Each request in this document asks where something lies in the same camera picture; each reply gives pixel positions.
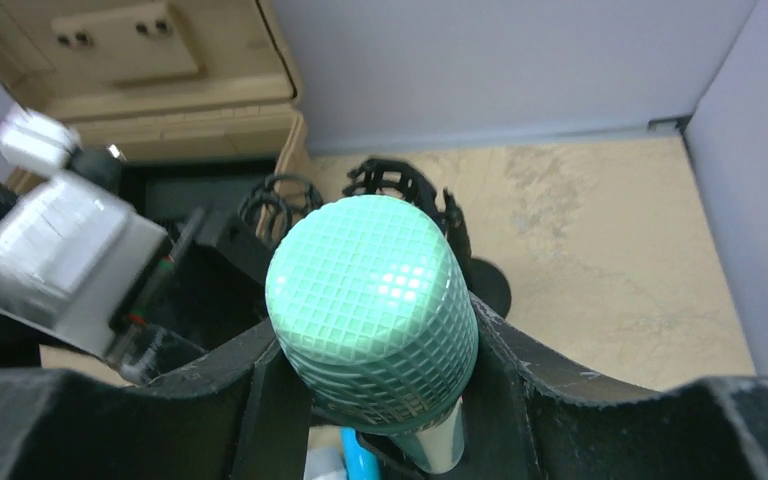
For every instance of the blue microphone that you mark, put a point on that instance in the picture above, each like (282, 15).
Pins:
(360, 463)

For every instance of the tan open toolbox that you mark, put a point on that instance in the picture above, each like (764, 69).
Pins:
(175, 81)

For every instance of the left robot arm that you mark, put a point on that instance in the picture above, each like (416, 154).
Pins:
(80, 265)

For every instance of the mint green microphone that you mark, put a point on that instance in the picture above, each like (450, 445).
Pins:
(371, 309)

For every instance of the black tray in toolbox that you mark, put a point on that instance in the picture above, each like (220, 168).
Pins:
(169, 191)

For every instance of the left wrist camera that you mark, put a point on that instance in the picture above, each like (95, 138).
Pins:
(71, 249)

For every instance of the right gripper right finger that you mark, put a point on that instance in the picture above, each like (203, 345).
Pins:
(529, 412)

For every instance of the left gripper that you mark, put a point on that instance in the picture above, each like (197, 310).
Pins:
(203, 288)

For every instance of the black tripod shock-mount stand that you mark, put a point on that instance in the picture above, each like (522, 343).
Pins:
(277, 203)

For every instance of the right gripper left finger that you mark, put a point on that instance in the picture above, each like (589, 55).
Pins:
(239, 412)

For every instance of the black stand holding blue microphone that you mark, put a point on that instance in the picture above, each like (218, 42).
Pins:
(399, 178)

